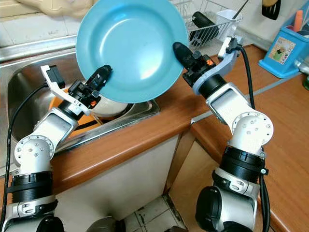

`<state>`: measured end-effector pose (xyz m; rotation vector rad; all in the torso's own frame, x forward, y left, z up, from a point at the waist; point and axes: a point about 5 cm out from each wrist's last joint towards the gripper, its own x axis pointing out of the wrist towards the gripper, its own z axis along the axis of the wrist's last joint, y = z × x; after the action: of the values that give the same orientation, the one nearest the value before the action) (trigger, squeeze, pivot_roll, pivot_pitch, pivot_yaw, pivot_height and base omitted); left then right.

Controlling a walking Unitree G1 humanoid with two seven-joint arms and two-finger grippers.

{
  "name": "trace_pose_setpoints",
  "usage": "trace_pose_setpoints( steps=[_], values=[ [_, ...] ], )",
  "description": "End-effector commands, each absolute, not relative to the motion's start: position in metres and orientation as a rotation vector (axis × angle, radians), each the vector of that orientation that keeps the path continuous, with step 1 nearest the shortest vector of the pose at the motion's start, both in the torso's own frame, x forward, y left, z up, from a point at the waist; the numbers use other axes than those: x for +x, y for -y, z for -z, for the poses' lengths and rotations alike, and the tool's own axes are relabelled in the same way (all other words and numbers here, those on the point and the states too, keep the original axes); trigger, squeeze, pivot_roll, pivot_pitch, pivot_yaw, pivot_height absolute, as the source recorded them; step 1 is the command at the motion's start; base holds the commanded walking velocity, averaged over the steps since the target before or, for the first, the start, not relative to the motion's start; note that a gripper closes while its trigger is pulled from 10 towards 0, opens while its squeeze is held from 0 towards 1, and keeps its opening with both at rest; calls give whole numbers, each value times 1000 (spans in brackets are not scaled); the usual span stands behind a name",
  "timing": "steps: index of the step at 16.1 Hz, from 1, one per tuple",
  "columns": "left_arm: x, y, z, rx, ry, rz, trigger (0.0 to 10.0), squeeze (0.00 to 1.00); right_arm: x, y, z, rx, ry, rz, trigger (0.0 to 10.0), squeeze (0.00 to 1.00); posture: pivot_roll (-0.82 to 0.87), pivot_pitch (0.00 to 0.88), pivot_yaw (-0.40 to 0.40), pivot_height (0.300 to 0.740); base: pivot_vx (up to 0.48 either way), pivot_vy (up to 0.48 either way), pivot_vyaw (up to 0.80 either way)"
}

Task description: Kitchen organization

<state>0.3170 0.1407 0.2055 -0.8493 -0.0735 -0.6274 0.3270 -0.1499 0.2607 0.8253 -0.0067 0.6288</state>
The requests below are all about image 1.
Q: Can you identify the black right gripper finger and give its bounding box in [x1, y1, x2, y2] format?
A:
[172, 42, 196, 68]

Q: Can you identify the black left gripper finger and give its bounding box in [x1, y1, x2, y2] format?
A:
[88, 65, 112, 95]

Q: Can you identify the white ceramic bowl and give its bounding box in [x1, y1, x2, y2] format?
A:
[91, 94, 128, 117]

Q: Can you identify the teal round plate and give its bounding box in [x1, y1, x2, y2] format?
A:
[76, 0, 189, 103]

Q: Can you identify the orange plastic cutting board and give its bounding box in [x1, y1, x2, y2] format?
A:
[48, 94, 102, 131]

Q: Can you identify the black bottle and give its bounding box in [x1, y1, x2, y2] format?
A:
[191, 12, 215, 30]

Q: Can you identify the white plastic utensil cup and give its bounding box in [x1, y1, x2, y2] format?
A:
[215, 9, 239, 42]

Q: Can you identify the stainless steel double sink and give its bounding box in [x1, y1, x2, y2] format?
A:
[0, 48, 160, 160]

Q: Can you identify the blue plastic utensil box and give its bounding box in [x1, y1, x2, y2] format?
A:
[258, 17, 309, 79]

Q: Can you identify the beige cloth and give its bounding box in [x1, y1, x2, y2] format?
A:
[19, 0, 95, 19]

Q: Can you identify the white cabinet front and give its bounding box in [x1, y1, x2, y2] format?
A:
[58, 138, 177, 232]

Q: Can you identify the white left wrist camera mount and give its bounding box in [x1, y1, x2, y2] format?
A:
[40, 64, 83, 116]

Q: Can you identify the white wire dish rack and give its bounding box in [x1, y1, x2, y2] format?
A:
[174, 0, 242, 46]

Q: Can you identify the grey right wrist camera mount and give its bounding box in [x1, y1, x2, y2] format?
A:
[192, 36, 243, 95]

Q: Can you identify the thin black utensil handle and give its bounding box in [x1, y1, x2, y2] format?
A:
[234, 0, 251, 19]

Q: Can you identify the black spatula with wooden handle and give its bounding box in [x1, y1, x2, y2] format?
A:
[262, 0, 281, 21]

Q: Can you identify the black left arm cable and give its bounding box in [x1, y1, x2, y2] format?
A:
[0, 82, 50, 232]

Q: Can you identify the orange utensil handle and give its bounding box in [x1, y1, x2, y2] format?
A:
[293, 10, 303, 32]

